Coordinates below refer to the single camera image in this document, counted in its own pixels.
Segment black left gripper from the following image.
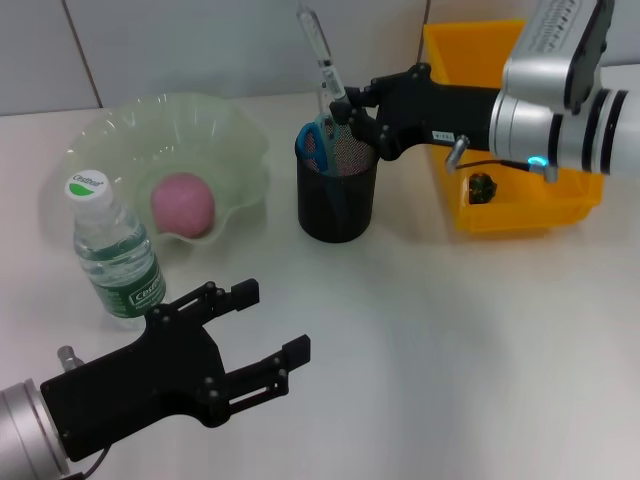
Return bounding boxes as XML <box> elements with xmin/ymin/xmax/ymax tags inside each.
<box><xmin>39</xmin><ymin>278</ymin><xmax>312</xmax><ymax>462</ymax></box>

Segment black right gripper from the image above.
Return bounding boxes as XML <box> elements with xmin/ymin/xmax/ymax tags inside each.
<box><xmin>329</xmin><ymin>63</ymin><xmax>502</xmax><ymax>163</ymax></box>

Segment transparent plastic ruler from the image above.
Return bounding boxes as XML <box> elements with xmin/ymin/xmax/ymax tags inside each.
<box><xmin>316</xmin><ymin>82</ymin><xmax>337</xmax><ymax>121</ymax></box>

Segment blue safety scissors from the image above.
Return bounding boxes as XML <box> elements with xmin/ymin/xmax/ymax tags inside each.
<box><xmin>296</xmin><ymin>113</ymin><xmax>350</xmax><ymax>222</ymax></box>

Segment grey pen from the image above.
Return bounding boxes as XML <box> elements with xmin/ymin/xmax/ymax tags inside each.
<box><xmin>296</xmin><ymin>1</ymin><xmax>354</xmax><ymax>114</ymax></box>

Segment pink peach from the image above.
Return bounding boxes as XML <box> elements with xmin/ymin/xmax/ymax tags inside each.
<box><xmin>151</xmin><ymin>172</ymin><xmax>218</xmax><ymax>239</ymax></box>

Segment green plastic wrapper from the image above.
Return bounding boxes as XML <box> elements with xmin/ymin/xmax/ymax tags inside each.
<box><xmin>466</xmin><ymin>170</ymin><xmax>500</xmax><ymax>206</ymax></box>

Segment clear water bottle green label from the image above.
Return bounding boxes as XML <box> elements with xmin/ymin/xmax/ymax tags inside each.
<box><xmin>64</xmin><ymin>169</ymin><xmax>169</xmax><ymax>319</ymax></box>

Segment black mesh pen cup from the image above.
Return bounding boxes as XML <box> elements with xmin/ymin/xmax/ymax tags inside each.
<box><xmin>294</xmin><ymin>117</ymin><xmax>383</xmax><ymax>245</ymax></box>

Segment pale green wavy fruit plate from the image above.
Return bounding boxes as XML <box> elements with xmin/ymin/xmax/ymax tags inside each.
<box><xmin>39</xmin><ymin>91</ymin><xmax>272</xmax><ymax>254</ymax></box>

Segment yellow plastic storage bin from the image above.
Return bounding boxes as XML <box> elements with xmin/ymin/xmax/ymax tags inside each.
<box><xmin>422</xmin><ymin>19</ymin><xmax>605</xmax><ymax>236</ymax></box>

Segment right gripper cable with plug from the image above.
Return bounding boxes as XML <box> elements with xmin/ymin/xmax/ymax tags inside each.
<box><xmin>446</xmin><ymin>134</ymin><xmax>559</xmax><ymax>184</ymax></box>

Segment gripper cable with plug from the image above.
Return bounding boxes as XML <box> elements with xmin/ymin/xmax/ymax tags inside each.
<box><xmin>56</xmin><ymin>344</ymin><xmax>110</xmax><ymax>480</ymax></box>
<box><xmin>446</xmin><ymin>134</ymin><xmax>559</xmax><ymax>184</ymax></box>

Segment left gripper cable with plug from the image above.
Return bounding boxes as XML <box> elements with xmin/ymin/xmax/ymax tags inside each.
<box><xmin>56</xmin><ymin>344</ymin><xmax>110</xmax><ymax>480</ymax></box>

